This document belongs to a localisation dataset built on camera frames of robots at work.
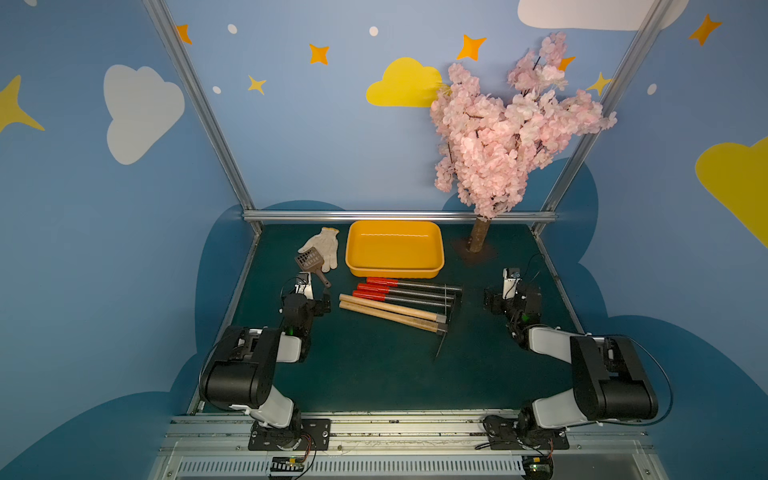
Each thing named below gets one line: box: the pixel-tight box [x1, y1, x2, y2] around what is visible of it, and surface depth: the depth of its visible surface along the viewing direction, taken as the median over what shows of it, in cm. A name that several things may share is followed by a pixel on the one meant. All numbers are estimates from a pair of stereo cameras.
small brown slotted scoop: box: [294, 247, 332, 289], surface depth 110 cm
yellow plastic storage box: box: [345, 220, 445, 279], surface depth 116 cm
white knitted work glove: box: [298, 227, 340, 273], surface depth 117 cm
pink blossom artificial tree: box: [431, 32, 618, 252], surface depth 72 cm
